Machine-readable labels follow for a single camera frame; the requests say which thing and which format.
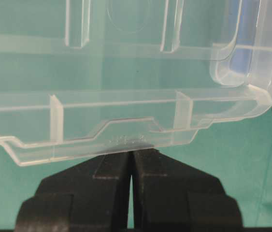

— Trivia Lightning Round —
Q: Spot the green table mat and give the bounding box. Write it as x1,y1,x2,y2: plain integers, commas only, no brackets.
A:
0,107,272,229

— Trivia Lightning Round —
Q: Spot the clear plastic box lid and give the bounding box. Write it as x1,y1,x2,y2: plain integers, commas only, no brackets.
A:
0,0,272,166

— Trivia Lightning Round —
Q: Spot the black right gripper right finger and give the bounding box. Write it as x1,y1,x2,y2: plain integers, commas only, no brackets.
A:
132,149,243,232

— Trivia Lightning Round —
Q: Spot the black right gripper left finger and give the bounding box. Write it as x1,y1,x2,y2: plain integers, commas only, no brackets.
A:
16,152,131,232

